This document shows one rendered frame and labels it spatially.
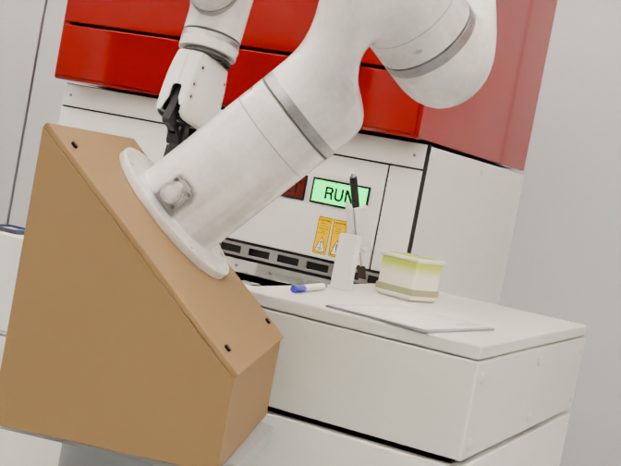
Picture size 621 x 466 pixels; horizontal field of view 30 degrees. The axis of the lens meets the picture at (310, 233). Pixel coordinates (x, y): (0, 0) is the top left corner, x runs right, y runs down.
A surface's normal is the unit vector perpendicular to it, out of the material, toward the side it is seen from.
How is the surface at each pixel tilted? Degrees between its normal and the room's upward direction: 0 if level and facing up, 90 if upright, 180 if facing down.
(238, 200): 115
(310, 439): 90
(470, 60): 99
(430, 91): 142
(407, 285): 90
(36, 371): 90
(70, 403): 90
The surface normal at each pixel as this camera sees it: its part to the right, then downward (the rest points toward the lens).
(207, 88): 0.86, 0.18
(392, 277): -0.64, -0.08
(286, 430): -0.42, -0.03
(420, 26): 0.20, 0.58
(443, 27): 0.47, 0.35
